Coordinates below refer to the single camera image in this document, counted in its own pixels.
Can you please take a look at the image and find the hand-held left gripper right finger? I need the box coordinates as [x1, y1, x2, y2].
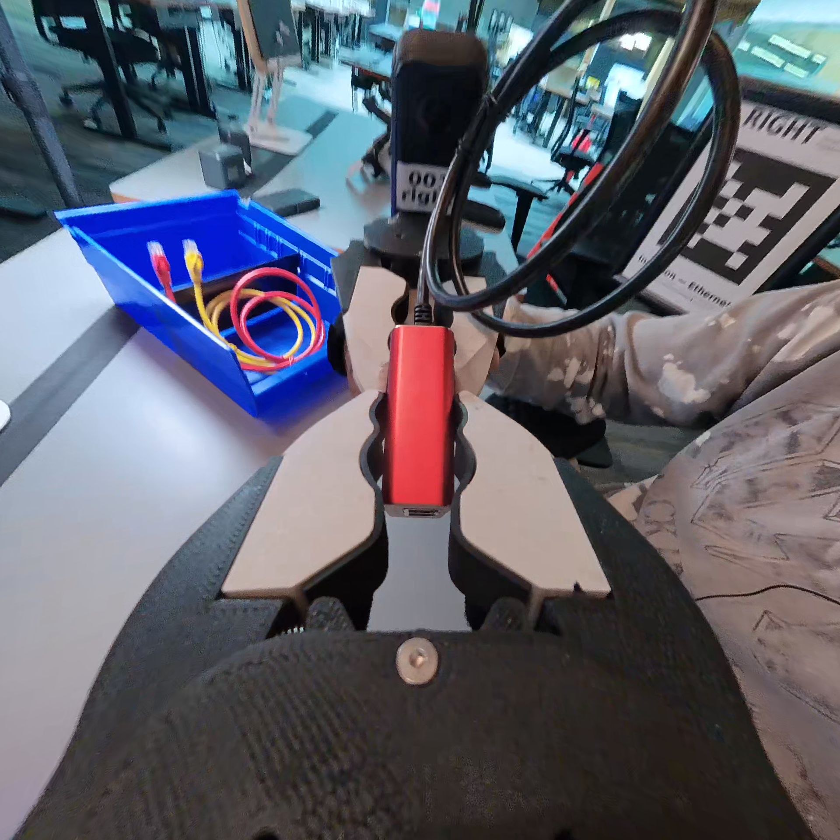
[448, 390, 613, 629]

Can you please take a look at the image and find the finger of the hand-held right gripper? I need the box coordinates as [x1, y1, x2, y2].
[341, 266, 422, 396]
[453, 308, 503, 401]

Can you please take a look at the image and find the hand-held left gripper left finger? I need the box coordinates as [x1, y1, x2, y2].
[222, 388, 389, 627]

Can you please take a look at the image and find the black ethernet cable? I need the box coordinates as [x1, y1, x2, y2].
[410, 0, 742, 339]

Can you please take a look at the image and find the red ethernet switch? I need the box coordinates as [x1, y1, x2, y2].
[384, 323, 458, 519]

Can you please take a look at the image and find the yellow ethernet cable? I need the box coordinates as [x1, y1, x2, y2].
[182, 238, 316, 368]

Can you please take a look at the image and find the blue plastic bin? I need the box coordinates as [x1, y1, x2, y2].
[54, 189, 349, 417]

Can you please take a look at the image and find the red ethernet cable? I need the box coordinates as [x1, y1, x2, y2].
[147, 239, 327, 374]

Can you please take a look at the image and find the black flat device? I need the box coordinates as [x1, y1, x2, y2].
[252, 187, 322, 215]

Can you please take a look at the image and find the wooden easel with black board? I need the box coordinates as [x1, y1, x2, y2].
[235, 0, 312, 156]

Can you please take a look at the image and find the small grey box device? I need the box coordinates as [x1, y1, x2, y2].
[197, 141, 253, 189]

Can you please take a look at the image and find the framed black white marker sign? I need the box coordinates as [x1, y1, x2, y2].
[622, 98, 840, 316]

